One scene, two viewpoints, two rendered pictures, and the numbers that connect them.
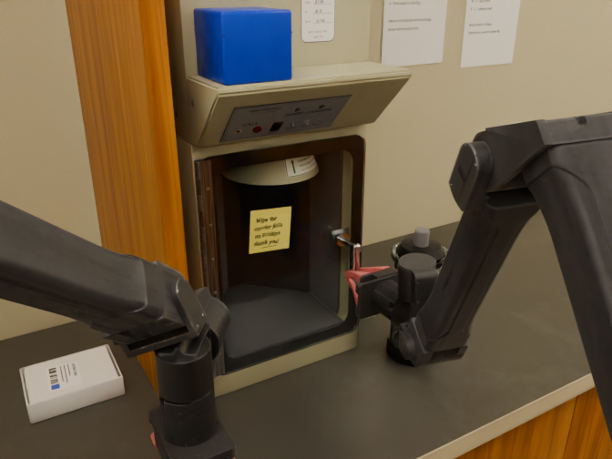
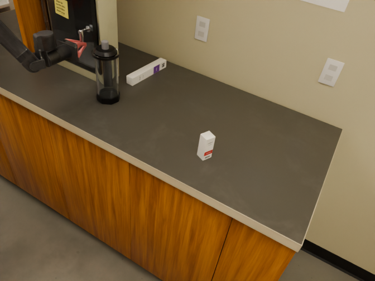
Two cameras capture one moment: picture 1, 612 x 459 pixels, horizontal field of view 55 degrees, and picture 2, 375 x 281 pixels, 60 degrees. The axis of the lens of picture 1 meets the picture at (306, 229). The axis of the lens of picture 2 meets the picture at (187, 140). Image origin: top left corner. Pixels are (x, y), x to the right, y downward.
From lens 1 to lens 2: 1.55 m
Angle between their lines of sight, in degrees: 49
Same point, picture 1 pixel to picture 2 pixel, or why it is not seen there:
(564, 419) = (123, 168)
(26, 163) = not seen: outside the picture
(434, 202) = (256, 79)
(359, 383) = (78, 89)
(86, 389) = not seen: hidden behind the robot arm
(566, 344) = (142, 141)
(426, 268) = (38, 34)
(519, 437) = (97, 151)
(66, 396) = not seen: hidden behind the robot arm
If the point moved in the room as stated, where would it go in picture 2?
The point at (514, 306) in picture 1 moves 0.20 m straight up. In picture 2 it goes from (171, 124) to (175, 82)
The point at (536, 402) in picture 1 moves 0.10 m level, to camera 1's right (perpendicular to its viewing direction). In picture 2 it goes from (88, 134) to (96, 150)
